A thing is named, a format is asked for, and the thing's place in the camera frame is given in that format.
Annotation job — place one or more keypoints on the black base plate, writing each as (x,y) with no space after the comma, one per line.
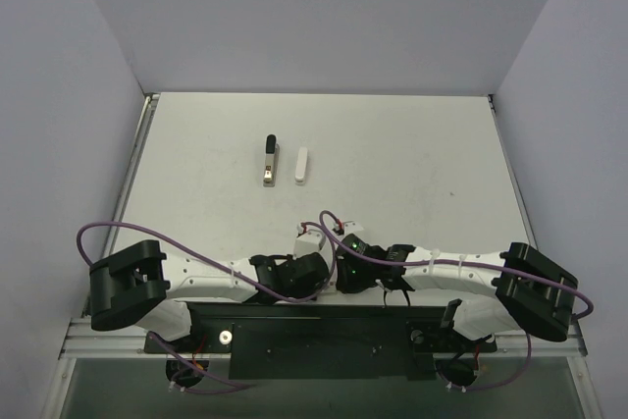
(325,342)

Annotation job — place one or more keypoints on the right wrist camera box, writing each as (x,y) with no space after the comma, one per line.
(345,230)

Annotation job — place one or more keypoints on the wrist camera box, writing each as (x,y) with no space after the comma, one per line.
(309,239)
(345,230)

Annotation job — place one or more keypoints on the left aluminium rail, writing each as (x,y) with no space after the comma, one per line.
(81,342)

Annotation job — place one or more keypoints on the aluminium rail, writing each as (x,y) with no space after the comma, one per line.
(81,342)
(514,344)

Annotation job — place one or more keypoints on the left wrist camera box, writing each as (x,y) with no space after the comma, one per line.
(309,239)

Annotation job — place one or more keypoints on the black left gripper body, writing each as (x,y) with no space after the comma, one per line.
(310,271)

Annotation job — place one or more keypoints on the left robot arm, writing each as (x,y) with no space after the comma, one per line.
(144,286)

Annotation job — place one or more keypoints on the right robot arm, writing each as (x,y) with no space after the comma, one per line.
(517,289)

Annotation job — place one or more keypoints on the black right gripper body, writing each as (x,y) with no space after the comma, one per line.
(346,273)

